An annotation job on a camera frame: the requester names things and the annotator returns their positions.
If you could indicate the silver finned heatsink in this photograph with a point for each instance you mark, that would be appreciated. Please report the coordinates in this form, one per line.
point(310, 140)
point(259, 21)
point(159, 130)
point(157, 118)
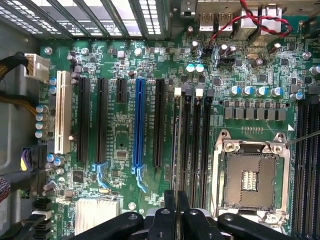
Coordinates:
point(96, 216)

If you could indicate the white PCI expansion slot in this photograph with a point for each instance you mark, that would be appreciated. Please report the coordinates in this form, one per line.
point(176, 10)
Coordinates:
point(62, 112)

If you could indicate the white power connector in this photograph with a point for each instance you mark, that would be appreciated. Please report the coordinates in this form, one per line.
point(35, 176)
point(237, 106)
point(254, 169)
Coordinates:
point(37, 67)

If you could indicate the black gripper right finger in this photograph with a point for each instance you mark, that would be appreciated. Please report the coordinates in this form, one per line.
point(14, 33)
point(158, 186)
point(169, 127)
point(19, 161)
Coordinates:
point(195, 225)

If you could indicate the green motherboard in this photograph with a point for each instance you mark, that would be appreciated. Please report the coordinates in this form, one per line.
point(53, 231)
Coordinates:
point(125, 120)

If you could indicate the black purple yellow connector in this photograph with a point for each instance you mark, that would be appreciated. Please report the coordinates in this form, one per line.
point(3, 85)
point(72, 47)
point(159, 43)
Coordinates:
point(33, 158)

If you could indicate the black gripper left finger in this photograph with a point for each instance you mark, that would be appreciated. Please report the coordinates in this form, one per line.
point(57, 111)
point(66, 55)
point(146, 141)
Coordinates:
point(160, 225)

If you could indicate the metal CPU socket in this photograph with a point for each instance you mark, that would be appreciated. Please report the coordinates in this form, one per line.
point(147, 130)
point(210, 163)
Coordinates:
point(252, 180)

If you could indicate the black-latch RAM slot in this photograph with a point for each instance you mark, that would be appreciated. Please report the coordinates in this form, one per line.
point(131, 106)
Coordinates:
point(187, 140)
point(207, 150)

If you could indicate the silver rear port block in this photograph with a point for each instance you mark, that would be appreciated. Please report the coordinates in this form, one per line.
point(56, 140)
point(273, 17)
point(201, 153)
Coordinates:
point(240, 20)

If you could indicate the dark RAM slot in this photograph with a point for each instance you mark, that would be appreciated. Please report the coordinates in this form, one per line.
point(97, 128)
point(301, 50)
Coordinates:
point(298, 170)
point(307, 170)
point(316, 170)

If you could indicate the thin metal locking lever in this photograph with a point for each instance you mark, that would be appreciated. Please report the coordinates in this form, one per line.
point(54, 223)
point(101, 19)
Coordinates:
point(303, 138)

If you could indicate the blue expansion slot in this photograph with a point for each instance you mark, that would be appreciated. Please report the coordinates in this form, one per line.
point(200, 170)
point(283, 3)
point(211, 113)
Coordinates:
point(139, 122)

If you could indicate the grey metal PC case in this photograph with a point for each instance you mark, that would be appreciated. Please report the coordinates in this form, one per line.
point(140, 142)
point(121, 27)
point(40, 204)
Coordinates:
point(17, 120)

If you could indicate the long black expansion slot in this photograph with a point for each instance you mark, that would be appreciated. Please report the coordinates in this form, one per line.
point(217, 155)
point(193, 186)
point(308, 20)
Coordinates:
point(159, 122)
point(83, 120)
point(102, 120)

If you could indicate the short black expansion slot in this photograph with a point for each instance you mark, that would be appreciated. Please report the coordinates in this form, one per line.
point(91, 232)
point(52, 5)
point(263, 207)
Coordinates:
point(121, 91)

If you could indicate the white-latch RAM slot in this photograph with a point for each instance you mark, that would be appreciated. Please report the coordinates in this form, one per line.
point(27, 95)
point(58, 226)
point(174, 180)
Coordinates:
point(175, 140)
point(197, 150)

